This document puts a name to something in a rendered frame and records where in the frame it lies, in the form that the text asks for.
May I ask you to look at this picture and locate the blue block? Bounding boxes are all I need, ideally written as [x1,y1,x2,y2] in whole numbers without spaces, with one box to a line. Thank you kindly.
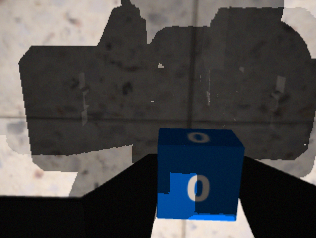
[157,128,245,222]

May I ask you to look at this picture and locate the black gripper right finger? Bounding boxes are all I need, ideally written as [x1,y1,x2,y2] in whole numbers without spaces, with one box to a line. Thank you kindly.
[239,156,316,238]

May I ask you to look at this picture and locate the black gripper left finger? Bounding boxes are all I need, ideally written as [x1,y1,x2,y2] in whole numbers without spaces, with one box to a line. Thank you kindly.
[0,154,158,238]

